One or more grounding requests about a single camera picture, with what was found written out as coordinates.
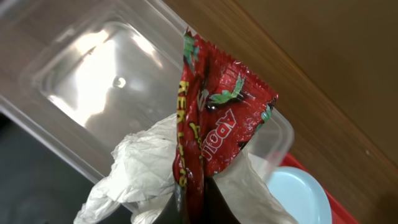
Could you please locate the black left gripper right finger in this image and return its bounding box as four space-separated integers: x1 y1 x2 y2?
203 178 240 224

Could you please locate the white napkin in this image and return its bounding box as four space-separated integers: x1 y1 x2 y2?
74 114 296 223

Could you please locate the red serving tray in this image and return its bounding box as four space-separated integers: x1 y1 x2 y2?
280 153 359 224

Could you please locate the black tray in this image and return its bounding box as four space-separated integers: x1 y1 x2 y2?
1 115 93 224

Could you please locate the clear plastic bin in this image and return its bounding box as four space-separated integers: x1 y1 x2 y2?
0 0 295 215

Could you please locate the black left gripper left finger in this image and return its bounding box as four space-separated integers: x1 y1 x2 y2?
152 184 187 224

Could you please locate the light blue plate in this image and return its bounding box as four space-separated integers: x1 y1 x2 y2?
267 167 332 224

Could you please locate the red snack wrapper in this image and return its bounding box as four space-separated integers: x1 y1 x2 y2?
172 30 278 223

